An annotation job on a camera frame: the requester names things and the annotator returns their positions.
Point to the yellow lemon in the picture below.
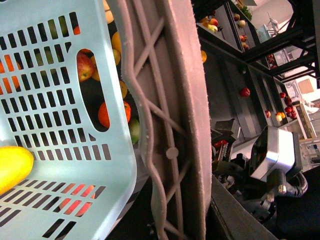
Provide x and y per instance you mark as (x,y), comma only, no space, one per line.
(16,163)

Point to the pink peach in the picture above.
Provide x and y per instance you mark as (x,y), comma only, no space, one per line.
(78,206)

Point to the green apple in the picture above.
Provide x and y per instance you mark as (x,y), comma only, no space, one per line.
(134,129)

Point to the red apple centre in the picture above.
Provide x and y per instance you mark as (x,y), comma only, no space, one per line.
(85,67)

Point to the grey basket handle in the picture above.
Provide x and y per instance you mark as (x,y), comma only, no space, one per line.
(163,69)

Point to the light blue shopping basket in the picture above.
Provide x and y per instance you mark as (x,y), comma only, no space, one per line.
(55,117)

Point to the large orange front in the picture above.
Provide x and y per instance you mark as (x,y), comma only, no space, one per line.
(103,115)

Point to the black fruit shelf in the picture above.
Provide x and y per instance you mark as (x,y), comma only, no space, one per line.
(238,91)

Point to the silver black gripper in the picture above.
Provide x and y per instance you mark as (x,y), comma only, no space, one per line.
(268,166)

